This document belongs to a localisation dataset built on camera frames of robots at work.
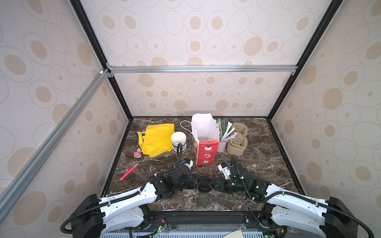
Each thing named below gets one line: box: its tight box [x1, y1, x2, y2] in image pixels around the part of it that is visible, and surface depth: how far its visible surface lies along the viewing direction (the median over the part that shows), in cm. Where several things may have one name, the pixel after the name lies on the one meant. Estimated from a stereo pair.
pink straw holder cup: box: [216, 140, 228, 152], surface depth 98 cm
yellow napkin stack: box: [136, 123, 176, 158], surface depth 101 cm
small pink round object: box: [133, 150, 143, 159], surface depth 98 cm
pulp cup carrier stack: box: [226, 121, 248, 157], surface depth 95 cm
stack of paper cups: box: [170, 131, 188, 155], surface depth 87 cm
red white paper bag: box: [190, 113, 220, 167], surface depth 87 cm
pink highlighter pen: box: [120, 162, 139, 181], surface depth 92 cm
